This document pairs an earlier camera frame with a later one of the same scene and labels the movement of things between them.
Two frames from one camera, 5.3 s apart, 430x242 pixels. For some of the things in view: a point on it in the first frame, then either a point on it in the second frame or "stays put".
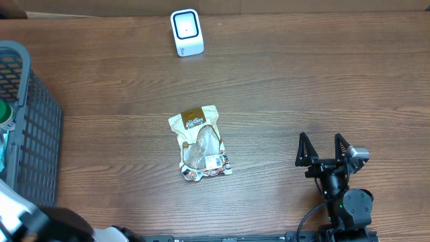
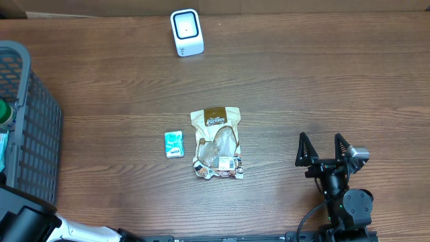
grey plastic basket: (34, 148) stays put
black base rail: (351, 236) stays put
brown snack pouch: (202, 152) to (218, 152)
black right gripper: (321, 166) stays put
